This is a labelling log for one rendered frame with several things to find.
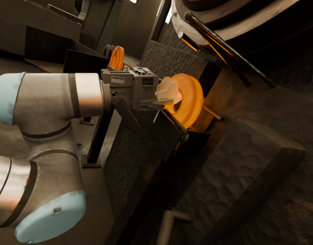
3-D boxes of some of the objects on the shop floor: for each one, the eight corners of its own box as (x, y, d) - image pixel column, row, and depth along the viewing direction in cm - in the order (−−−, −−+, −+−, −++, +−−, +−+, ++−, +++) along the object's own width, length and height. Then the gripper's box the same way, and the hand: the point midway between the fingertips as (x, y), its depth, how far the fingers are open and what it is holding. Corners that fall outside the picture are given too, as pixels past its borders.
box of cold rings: (68, 62, 302) (77, 17, 273) (72, 77, 243) (83, 21, 213) (-8, 40, 242) (-7, -21, 212) (-28, 52, 182) (-32, -31, 153)
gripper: (103, 78, 28) (199, 77, 37) (98, 65, 35) (179, 67, 44) (106, 119, 33) (191, 110, 41) (100, 100, 40) (174, 96, 48)
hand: (178, 98), depth 43 cm, fingers closed
